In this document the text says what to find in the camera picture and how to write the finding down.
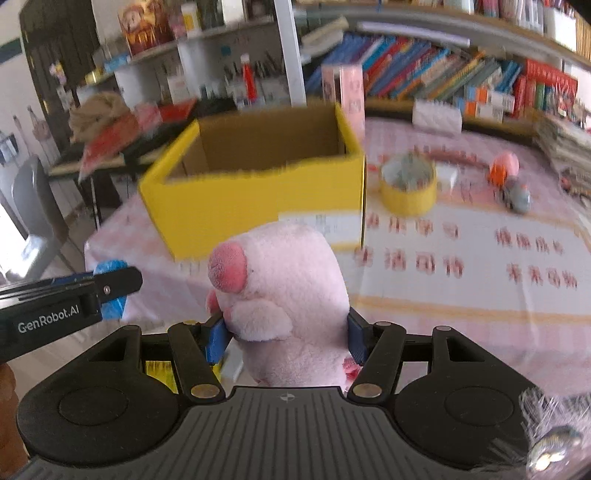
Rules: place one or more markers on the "orange and pink toy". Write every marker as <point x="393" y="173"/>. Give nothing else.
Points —
<point x="505" y="164"/>

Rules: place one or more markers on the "red paper sheets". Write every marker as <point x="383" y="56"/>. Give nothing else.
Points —
<point x="111" y="143"/>

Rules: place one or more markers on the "white shelf unit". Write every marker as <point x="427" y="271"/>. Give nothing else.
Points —
<point x="198" y="60"/>

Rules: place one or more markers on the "pink plush pig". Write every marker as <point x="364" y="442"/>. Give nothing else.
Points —
<point x="286" y="286"/>

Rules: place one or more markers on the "stack of small white boxes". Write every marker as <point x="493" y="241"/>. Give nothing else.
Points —
<point x="485" y="104"/>

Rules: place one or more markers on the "dark wooden door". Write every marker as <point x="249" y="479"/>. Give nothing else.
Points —
<point x="60" y="37"/>

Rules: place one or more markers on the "brown cloth bundle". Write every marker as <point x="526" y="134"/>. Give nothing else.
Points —
<point x="99" y="110"/>

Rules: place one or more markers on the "pen holder containers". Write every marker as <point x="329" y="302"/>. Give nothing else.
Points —
<point x="272" y="87"/>

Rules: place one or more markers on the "red gift box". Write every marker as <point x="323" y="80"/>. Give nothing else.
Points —
<point x="147" y="27"/>

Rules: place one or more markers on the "yellow object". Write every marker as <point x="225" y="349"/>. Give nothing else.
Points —
<point x="159" y="371"/>

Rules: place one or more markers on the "pink printed tablecloth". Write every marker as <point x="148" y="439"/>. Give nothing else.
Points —
<point x="461" y="314"/>

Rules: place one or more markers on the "yellow tape roll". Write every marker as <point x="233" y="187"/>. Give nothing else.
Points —
<point x="406" y="201"/>

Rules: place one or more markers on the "row of colourful books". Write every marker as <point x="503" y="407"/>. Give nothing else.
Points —
<point x="415" y="69"/>

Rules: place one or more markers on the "grey toy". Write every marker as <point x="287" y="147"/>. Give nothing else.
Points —
<point x="519" y="198"/>

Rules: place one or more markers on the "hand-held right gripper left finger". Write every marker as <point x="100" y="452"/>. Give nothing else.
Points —
<point x="217" y="339"/>

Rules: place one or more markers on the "white red-label box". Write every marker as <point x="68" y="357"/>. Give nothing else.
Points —
<point x="178" y="90"/>

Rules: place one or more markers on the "red boxed book set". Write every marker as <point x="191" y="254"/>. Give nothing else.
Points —
<point x="549" y="87"/>

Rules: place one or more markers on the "stack of newspapers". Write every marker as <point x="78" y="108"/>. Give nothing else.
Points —
<point x="568" y="138"/>

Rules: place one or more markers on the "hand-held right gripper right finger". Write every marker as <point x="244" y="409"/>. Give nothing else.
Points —
<point x="358" y="339"/>

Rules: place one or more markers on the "pink cylindrical package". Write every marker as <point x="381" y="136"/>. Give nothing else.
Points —
<point x="353" y="92"/>

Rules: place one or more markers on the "yellow cardboard box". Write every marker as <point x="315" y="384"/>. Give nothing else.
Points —
<point x="258" y="203"/>

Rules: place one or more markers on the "white quilted tissue box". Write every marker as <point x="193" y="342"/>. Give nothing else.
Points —
<point x="436" y="117"/>

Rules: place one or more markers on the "dark side table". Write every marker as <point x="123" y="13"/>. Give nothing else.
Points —
<point x="69" y="168"/>

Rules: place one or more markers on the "row of upper shelf items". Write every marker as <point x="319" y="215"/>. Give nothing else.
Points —
<point x="554" y="23"/>

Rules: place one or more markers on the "lying stacked books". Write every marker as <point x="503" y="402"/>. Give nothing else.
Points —
<point x="323" y="34"/>

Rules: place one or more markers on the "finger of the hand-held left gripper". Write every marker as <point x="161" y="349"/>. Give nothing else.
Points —
<point x="122" y="281"/>

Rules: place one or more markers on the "grey chair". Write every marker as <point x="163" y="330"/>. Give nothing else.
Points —
<point x="32" y="207"/>

